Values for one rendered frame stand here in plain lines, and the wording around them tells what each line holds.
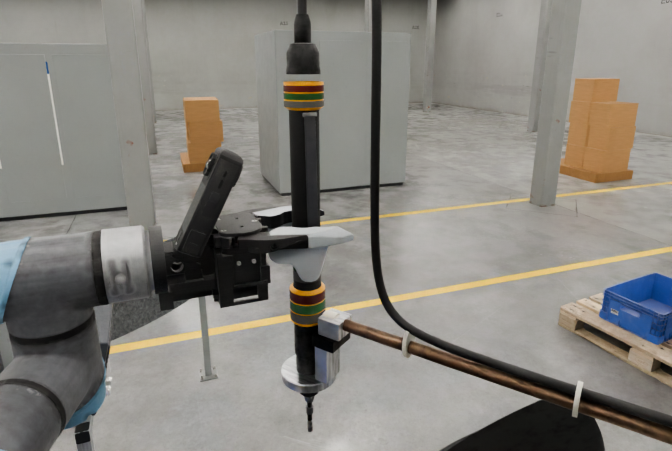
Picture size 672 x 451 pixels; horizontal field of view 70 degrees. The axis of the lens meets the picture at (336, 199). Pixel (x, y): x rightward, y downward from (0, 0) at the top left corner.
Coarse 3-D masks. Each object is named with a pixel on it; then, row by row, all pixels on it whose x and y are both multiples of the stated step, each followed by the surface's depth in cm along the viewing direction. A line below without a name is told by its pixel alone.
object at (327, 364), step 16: (320, 320) 56; (336, 320) 55; (320, 336) 56; (336, 336) 55; (320, 352) 57; (336, 352) 58; (288, 368) 61; (320, 368) 58; (336, 368) 59; (288, 384) 59; (304, 384) 58; (320, 384) 58
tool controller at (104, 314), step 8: (112, 304) 126; (96, 312) 119; (104, 312) 120; (112, 312) 124; (96, 320) 116; (104, 320) 117; (112, 320) 125; (104, 328) 113; (104, 336) 110; (104, 344) 108; (104, 352) 108; (104, 360) 109
